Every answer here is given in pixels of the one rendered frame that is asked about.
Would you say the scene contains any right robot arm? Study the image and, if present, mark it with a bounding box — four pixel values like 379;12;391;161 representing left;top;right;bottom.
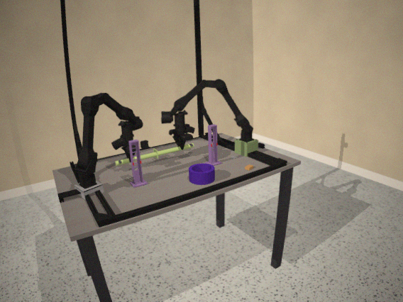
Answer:
74;93;143;189

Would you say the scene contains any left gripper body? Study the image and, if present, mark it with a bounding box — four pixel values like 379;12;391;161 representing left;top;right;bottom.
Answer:
169;122;193;141

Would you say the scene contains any purple short tube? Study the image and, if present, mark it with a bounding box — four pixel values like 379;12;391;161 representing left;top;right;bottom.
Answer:
189;164;215;185

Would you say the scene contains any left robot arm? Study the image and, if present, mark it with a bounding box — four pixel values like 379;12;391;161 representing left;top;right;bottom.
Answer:
161;79;254;142

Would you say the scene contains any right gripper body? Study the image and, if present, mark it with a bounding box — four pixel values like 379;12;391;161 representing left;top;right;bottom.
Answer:
121;133;136;154

